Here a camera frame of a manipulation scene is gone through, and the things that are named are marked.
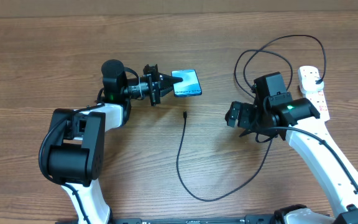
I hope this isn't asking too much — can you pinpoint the cardboard backdrop panel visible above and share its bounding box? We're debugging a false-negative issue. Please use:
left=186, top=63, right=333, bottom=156
left=0, top=0, right=358, bottom=18

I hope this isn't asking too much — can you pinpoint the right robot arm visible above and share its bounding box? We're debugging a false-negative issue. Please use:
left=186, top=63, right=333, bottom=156
left=225, top=72, right=358, bottom=223

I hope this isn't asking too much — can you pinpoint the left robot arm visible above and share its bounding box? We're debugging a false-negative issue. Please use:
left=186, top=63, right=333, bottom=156
left=39, top=59, right=182, bottom=223

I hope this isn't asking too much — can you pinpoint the Samsung Galaxy smartphone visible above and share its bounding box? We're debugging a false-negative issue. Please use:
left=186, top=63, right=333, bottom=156
left=171, top=69, right=202, bottom=97

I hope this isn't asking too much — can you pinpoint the white charger plug adapter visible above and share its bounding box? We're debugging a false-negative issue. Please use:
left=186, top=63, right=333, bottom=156
left=300, top=75, right=324, bottom=95

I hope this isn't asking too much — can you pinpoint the white power strip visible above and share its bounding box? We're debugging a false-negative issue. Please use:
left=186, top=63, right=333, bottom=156
left=297, top=65, right=331, bottom=122

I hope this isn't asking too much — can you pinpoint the black USB charging cable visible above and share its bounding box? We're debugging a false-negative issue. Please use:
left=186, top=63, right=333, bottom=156
left=176, top=34, right=327, bottom=203

